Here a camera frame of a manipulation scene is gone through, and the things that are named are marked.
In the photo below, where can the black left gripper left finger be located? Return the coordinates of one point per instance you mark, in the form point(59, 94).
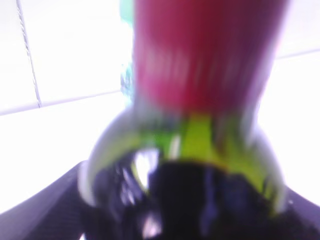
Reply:
point(58, 212)

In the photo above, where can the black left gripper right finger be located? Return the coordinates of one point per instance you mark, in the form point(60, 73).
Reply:
point(300, 220)

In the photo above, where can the dark red wine bottle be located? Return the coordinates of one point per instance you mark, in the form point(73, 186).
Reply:
point(186, 161)

